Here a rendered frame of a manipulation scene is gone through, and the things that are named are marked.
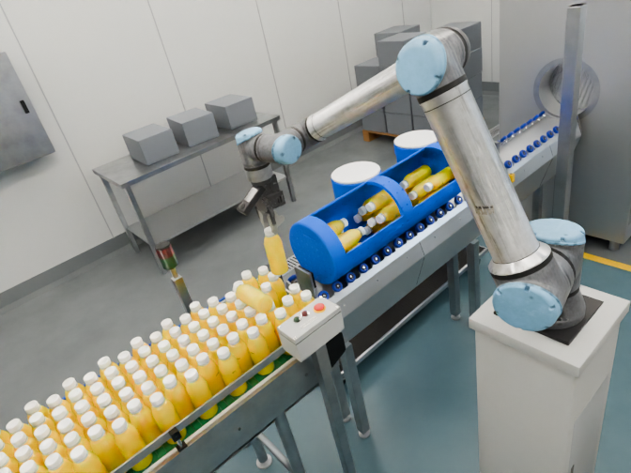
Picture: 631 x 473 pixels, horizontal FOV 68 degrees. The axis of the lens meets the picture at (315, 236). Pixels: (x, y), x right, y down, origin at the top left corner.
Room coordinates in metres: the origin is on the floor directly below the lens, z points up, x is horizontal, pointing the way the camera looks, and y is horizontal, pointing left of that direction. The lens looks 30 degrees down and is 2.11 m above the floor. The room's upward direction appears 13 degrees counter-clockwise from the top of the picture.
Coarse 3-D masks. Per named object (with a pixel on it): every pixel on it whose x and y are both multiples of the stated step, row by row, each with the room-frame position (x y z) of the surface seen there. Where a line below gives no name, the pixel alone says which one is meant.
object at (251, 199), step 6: (258, 186) 1.49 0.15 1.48; (252, 192) 1.48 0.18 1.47; (258, 192) 1.47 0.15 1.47; (246, 198) 1.48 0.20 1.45; (252, 198) 1.46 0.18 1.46; (258, 198) 1.47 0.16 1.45; (240, 204) 1.47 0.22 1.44; (246, 204) 1.45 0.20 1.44; (252, 204) 1.45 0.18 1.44; (240, 210) 1.44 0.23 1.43; (246, 210) 1.44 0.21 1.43
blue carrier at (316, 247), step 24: (432, 144) 2.12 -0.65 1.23; (408, 168) 2.16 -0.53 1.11; (432, 168) 2.14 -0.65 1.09; (360, 192) 1.95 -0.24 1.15; (456, 192) 1.95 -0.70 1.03; (312, 216) 1.66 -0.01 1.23; (336, 216) 1.87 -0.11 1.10; (408, 216) 1.74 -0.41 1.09; (312, 240) 1.58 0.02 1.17; (336, 240) 1.54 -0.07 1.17; (360, 240) 1.83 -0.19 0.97; (384, 240) 1.66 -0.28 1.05; (312, 264) 1.61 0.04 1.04; (336, 264) 1.50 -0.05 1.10
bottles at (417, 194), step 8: (408, 192) 2.04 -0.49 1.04; (416, 192) 1.96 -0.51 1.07; (424, 192) 1.97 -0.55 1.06; (432, 192) 1.94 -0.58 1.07; (416, 200) 2.00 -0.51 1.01; (360, 216) 1.88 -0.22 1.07; (368, 216) 1.88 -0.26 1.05; (376, 216) 1.82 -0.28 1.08; (400, 216) 1.79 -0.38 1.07; (368, 224) 1.82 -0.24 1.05; (376, 224) 1.81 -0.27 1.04; (384, 224) 1.82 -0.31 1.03; (368, 232) 1.82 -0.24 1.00; (376, 232) 1.80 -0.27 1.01; (352, 248) 1.62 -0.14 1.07
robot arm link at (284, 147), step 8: (288, 128) 1.47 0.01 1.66; (264, 136) 1.44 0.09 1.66; (272, 136) 1.42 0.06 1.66; (280, 136) 1.40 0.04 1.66; (288, 136) 1.39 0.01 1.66; (296, 136) 1.43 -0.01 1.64; (256, 144) 1.43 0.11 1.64; (264, 144) 1.41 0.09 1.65; (272, 144) 1.39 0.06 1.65; (280, 144) 1.37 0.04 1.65; (288, 144) 1.38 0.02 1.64; (296, 144) 1.40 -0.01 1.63; (256, 152) 1.43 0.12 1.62; (264, 152) 1.40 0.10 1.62; (272, 152) 1.38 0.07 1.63; (280, 152) 1.36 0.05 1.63; (288, 152) 1.37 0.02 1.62; (296, 152) 1.39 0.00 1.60; (264, 160) 1.42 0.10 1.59; (272, 160) 1.39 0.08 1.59; (280, 160) 1.37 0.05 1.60; (288, 160) 1.37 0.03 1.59; (296, 160) 1.39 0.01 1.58
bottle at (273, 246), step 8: (264, 240) 1.48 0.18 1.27; (272, 240) 1.47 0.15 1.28; (280, 240) 1.48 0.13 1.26; (272, 248) 1.46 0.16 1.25; (280, 248) 1.47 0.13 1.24; (272, 256) 1.46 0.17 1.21; (280, 256) 1.46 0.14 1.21; (272, 264) 1.46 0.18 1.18; (280, 264) 1.46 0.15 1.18; (272, 272) 1.47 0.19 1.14; (280, 272) 1.46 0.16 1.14
